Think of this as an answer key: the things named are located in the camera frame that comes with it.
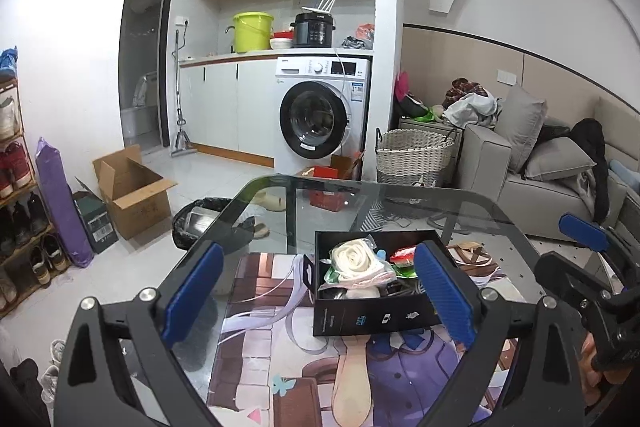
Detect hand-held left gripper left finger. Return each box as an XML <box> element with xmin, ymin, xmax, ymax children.
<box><xmin>52</xmin><ymin>242</ymin><xmax>226</xmax><ymax>427</ymax></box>

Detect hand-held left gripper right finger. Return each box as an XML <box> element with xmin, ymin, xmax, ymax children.
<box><xmin>412</xmin><ymin>242</ymin><xmax>586</xmax><ymax>427</ymax></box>

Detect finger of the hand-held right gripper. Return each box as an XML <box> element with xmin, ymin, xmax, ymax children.
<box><xmin>558</xmin><ymin>213</ymin><xmax>640</xmax><ymax>258</ymax></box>
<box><xmin>534</xmin><ymin>251</ymin><xmax>631</xmax><ymax>308</ymax></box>

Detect white fabric rose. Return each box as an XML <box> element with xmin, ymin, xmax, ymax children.
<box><xmin>325</xmin><ymin>237</ymin><xmax>398</xmax><ymax>290</ymax></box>

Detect black cardboard box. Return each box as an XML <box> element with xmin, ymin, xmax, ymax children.
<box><xmin>312</xmin><ymin>229</ymin><xmax>461</xmax><ymax>338</ymax></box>

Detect person's right hand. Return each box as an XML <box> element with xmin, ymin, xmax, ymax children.
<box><xmin>580</xmin><ymin>332</ymin><xmax>613</xmax><ymax>408</ymax></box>

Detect grey sofa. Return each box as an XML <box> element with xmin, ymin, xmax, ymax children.
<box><xmin>452</xmin><ymin>97</ymin><xmax>640</xmax><ymax>243</ymax></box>

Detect trash bin with black bag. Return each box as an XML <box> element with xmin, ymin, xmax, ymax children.
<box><xmin>172</xmin><ymin>197</ymin><xmax>256</xmax><ymax>253</ymax></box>

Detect black jacket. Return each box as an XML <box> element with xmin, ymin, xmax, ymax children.
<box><xmin>570</xmin><ymin>119</ymin><xmax>608</xmax><ymax>223</ymax></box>

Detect grey pillow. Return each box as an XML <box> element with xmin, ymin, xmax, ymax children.
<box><xmin>525</xmin><ymin>137</ymin><xmax>596</xmax><ymax>182</ymax></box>
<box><xmin>495</xmin><ymin>84</ymin><xmax>548</xmax><ymax>172</ymax></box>

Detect open brown cardboard box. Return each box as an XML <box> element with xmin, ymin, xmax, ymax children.
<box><xmin>92</xmin><ymin>144</ymin><xmax>178</xmax><ymax>240</ymax></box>

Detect printed table mat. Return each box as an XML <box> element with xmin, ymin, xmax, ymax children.
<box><xmin>207</xmin><ymin>252</ymin><xmax>546</xmax><ymax>427</ymax></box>

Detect dark green box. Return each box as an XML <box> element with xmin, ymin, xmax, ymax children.
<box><xmin>74</xmin><ymin>191</ymin><xmax>120</xmax><ymax>255</ymax></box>

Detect white wicker basket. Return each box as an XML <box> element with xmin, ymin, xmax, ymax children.
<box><xmin>375</xmin><ymin>128</ymin><xmax>458</xmax><ymax>188</ymax></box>

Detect flat mop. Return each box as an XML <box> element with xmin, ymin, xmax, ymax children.
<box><xmin>170</xmin><ymin>29</ymin><xmax>196</xmax><ymax>158</ymax></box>

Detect red box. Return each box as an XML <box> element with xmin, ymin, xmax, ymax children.
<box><xmin>310</xmin><ymin>166</ymin><xmax>353</xmax><ymax>210</ymax></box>

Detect purple rolled mat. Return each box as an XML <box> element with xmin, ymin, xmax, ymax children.
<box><xmin>35</xmin><ymin>137</ymin><xmax>96</xmax><ymax>268</ymax></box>

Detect white sneakers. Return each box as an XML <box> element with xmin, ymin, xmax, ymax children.
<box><xmin>40</xmin><ymin>339</ymin><xmax>66</xmax><ymax>403</ymax></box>

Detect small brown cardboard box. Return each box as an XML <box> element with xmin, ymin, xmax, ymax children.
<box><xmin>330</xmin><ymin>152</ymin><xmax>363</xmax><ymax>180</ymax></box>

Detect pile of clothes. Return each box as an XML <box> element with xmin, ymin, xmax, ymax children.
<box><xmin>442</xmin><ymin>78</ymin><xmax>501</xmax><ymax>128</ymax></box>

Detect wooden shoe rack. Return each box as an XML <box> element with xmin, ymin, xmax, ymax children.
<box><xmin>0</xmin><ymin>77</ymin><xmax>71</xmax><ymax>318</ymax></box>

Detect white lower cabinets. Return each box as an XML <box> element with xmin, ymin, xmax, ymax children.
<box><xmin>179</xmin><ymin>57</ymin><xmax>278</xmax><ymax>168</ymax></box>

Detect white washing machine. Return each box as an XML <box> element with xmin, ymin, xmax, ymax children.
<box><xmin>275</xmin><ymin>55</ymin><xmax>373</xmax><ymax>172</ymax></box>

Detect glass door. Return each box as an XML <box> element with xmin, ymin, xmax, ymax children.
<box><xmin>120</xmin><ymin>0</ymin><xmax>180</xmax><ymax>152</ymax></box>

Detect lime green bucket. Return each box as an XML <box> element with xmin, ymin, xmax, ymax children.
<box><xmin>232</xmin><ymin>12</ymin><xmax>275</xmax><ymax>54</ymax></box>

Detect plastic bags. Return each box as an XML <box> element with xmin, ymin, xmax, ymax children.
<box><xmin>342</xmin><ymin>24</ymin><xmax>375</xmax><ymax>50</ymax></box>

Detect black pressure cooker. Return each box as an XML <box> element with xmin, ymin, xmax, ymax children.
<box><xmin>291</xmin><ymin>13</ymin><xmax>334</xmax><ymax>48</ymax></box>

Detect white router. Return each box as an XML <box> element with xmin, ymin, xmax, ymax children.
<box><xmin>300</xmin><ymin>0</ymin><xmax>338</xmax><ymax>15</ymax></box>

